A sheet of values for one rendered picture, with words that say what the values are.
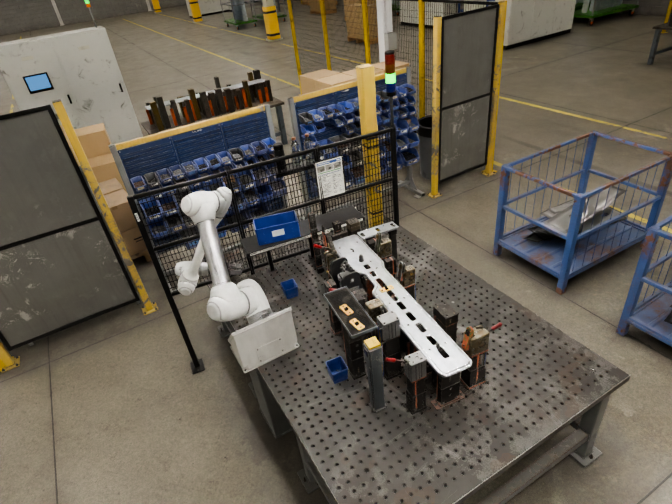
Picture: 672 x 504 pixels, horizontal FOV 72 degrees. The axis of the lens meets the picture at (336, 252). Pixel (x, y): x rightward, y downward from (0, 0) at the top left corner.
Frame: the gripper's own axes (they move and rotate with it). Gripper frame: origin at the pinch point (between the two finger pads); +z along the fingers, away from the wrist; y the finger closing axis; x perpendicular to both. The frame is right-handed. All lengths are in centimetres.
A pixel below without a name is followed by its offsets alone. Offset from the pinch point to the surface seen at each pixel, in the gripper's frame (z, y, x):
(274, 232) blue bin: 22.9, -4.1, -25.8
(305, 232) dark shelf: 45, 2, -29
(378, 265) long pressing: 87, -32, 7
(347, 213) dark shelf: 78, 7, -47
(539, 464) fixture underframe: 167, -43, 126
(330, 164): 62, -16, -75
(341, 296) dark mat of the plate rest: 56, -66, 37
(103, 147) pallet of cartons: -190, 255, -250
